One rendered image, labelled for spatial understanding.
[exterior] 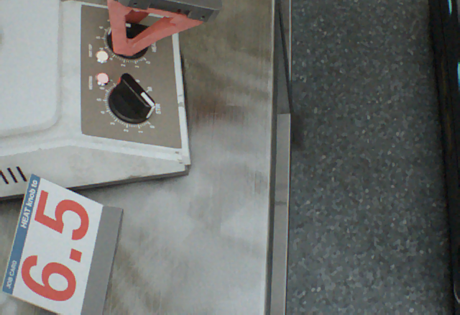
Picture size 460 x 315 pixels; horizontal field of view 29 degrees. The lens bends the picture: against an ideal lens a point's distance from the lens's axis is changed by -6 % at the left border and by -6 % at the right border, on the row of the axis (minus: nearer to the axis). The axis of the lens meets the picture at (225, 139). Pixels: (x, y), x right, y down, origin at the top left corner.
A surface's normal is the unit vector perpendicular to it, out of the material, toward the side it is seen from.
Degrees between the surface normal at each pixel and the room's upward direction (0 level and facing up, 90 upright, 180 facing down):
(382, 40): 0
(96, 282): 0
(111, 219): 0
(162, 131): 30
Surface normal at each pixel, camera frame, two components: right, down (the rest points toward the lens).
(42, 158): 0.11, 0.83
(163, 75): 0.40, -0.54
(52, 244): 0.55, -0.37
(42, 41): -0.11, -0.54
